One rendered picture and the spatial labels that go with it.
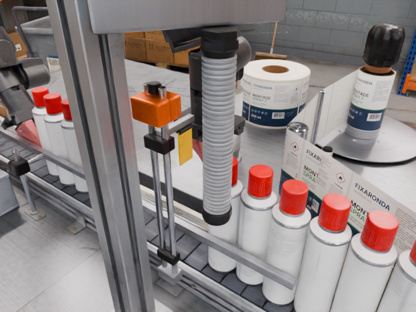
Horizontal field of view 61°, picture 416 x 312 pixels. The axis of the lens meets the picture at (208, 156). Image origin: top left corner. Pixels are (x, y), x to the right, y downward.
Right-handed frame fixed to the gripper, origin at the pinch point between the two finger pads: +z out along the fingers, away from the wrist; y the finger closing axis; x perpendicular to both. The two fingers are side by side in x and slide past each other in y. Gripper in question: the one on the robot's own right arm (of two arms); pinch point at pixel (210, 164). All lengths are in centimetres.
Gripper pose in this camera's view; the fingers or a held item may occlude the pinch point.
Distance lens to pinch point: 61.5
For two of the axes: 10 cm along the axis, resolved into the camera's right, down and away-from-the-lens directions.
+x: -5.7, 4.5, -6.9
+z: 0.2, 8.5, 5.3
